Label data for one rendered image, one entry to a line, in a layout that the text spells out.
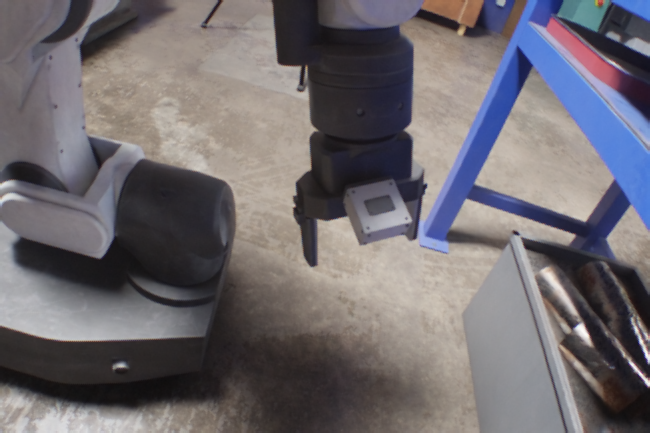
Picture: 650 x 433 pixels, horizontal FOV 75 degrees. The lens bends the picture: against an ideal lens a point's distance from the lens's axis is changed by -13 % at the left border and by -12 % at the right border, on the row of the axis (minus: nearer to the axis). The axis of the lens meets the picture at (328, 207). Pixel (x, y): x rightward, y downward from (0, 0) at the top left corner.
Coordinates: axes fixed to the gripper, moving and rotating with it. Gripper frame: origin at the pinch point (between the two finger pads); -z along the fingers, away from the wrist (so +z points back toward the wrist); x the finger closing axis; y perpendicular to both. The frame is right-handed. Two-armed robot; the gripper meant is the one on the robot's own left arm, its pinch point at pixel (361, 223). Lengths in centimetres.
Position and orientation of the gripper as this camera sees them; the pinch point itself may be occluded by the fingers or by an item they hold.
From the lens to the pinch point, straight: 47.4
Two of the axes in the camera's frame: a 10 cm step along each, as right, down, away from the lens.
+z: -0.4, -8.5, -5.3
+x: -9.4, 2.1, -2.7
